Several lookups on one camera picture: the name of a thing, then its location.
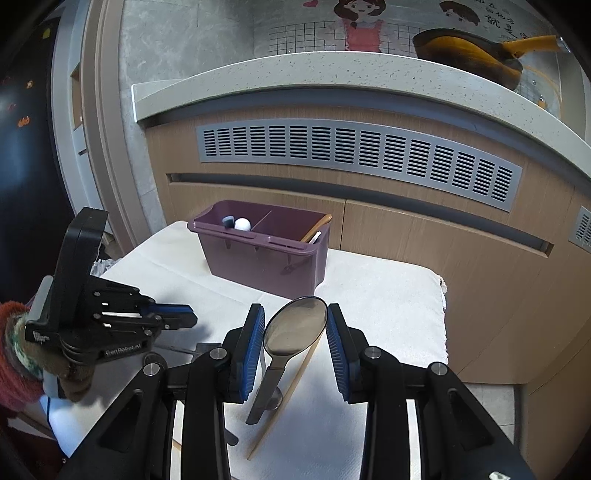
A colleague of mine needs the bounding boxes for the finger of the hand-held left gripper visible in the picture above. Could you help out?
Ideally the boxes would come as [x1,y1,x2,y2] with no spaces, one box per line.
[148,304,195,318]
[154,314,198,331]

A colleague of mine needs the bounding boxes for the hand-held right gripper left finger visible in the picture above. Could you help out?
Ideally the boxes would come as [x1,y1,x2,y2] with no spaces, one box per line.
[60,303,267,480]

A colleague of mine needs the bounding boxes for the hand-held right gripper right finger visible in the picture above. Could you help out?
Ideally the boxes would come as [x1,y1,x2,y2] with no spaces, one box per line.
[326,302,539,480]

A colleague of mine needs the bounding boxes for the black-handled metal spoon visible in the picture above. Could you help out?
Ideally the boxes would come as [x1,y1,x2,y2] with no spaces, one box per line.
[245,296,329,426]

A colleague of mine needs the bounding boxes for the purple plastic utensil box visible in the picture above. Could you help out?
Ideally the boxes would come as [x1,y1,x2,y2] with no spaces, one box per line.
[187,200,332,297]

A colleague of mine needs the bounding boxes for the wooden spoon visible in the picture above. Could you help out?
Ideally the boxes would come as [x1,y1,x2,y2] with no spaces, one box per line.
[301,213,333,243]

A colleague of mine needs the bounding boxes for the person's left hand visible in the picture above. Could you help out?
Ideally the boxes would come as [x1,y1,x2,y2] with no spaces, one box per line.
[39,351,95,403]

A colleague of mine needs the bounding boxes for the white tablecloth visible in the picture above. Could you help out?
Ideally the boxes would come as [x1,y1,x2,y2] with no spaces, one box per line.
[46,220,450,480]

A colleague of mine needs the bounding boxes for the wooden counter cabinet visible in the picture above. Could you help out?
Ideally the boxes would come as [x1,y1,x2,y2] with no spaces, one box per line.
[145,106,591,480]

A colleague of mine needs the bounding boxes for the long grey vent grille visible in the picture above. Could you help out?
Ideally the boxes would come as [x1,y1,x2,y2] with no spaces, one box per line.
[196,124,523,213]

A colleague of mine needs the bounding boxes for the small grey vent grille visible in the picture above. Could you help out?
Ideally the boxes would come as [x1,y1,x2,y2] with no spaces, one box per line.
[568,206,591,252]

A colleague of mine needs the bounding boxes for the speckled stone countertop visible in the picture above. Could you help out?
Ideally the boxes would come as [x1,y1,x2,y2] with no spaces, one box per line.
[131,51,591,158]

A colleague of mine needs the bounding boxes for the brown door frame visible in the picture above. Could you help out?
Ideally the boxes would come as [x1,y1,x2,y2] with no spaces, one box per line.
[81,0,162,241]

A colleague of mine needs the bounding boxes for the black pan with yellow handle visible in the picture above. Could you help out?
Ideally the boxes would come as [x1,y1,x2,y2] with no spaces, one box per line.
[412,28,561,92]

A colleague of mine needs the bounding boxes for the cartoon wall sticker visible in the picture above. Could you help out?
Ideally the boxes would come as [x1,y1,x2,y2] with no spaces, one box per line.
[268,0,532,58]

